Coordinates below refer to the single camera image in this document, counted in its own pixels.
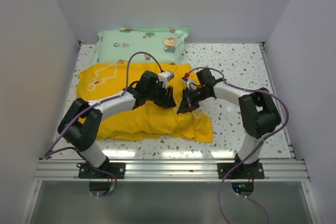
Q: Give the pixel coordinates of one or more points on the yellow pillowcase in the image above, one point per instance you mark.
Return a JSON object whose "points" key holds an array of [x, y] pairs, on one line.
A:
{"points": [[148, 121]]}

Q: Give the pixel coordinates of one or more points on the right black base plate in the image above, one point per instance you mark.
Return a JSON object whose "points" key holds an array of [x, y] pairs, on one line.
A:
{"points": [[244, 171]]}

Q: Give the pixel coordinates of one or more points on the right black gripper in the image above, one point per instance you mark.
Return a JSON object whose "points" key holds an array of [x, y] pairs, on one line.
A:
{"points": [[188, 104]]}

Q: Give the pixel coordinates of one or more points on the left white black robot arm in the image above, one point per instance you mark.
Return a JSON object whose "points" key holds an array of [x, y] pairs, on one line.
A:
{"points": [[81, 123]]}

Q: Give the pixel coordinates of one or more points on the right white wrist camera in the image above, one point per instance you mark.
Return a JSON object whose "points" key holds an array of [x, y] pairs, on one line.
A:
{"points": [[188, 81]]}

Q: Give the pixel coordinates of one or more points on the green cartoon bear pillow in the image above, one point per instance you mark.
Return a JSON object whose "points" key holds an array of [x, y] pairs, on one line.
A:
{"points": [[117, 46]]}

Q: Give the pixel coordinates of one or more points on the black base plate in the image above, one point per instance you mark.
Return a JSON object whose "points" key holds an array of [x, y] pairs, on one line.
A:
{"points": [[107, 170], [244, 171]]}

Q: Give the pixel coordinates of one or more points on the aluminium mounting rail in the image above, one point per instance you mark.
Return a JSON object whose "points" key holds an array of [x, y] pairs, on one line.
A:
{"points": [[178, 170]]}

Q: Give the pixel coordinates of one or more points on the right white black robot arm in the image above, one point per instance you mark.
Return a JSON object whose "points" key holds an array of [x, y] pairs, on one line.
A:
{"points": [[259, 114]]}

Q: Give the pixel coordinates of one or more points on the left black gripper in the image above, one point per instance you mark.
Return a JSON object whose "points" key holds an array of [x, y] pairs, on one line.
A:
{"points": [[167, 100]]}

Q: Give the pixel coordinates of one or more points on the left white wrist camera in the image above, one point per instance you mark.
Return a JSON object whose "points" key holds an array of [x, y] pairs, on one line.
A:
{"points": [[165, 77]]}

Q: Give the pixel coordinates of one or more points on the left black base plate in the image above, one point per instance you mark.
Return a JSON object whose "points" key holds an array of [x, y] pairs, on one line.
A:
{"points": [[107, 170]]}

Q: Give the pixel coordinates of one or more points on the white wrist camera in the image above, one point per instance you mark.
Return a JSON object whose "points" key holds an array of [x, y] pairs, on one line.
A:
{"points": [[165, 77], [188, 81]]}

